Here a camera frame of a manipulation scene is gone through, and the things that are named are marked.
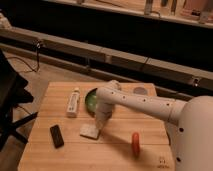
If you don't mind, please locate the white sponge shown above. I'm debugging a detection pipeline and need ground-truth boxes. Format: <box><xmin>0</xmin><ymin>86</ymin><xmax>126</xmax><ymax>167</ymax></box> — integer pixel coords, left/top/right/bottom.
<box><xmin>80</xmin><ymin>124</ymin><xmax>100</xmax><ymax>139</ymax></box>

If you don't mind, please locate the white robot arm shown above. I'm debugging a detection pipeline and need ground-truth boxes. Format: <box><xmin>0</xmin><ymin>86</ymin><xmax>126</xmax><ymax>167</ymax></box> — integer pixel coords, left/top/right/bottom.
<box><xmin>95</xmin><ymin>80</ymin><xmax>213</xmax><ymax>171</ymax></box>

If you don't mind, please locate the green bowl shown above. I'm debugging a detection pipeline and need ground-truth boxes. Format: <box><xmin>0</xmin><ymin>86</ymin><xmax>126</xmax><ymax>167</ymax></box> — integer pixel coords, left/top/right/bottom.
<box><xmin>85</xmin><ymin>88</ymin><xmax>97</xmax><ymax>116</ymax></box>

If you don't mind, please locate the orange carrot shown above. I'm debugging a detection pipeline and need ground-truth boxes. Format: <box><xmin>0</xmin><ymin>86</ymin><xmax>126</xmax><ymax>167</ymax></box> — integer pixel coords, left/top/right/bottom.
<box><xmin>132</xmin><ymin>132</ymin><xmax>140</xmax><ymax>157</ymax></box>

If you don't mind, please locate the black phone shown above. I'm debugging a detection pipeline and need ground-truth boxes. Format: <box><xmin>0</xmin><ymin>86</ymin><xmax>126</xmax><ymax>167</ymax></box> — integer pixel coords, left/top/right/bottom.
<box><xmin>50</xmin><ymin>125</ymin><xmax>64</xmax><ymax>148</ymax></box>

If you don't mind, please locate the white plastic cup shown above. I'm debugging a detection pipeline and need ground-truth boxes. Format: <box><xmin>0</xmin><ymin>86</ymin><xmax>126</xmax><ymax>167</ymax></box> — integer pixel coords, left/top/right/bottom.
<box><xmin>133</xmin><ymin>87</ymin><xmax>148</xmax><ymax>95</ymax></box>

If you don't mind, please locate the black office chair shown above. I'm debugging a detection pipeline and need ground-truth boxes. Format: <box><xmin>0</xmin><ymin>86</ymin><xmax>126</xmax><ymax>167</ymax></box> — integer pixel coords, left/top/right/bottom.
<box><xmin>0</xmin><ymin>49</ymin><xmax>37</xmax><ymax>151</ymax></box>

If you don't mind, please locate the black floor cable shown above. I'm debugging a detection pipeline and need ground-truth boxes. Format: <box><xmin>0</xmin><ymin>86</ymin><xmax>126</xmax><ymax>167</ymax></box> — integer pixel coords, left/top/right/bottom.
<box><xmin>6</xmin><ymin>39</ymin><xmax>44</xmax><ymax>74</ymax></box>

